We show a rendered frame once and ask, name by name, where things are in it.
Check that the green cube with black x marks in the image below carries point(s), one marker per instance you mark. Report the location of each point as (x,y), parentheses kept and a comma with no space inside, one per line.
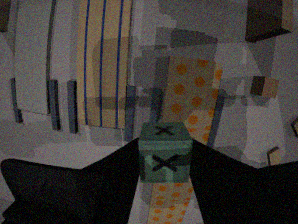
(165,153)

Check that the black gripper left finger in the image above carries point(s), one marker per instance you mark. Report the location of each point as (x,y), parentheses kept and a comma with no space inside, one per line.
(101,193)

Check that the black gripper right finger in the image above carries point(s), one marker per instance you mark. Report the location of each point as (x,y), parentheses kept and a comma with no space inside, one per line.
(230,192)

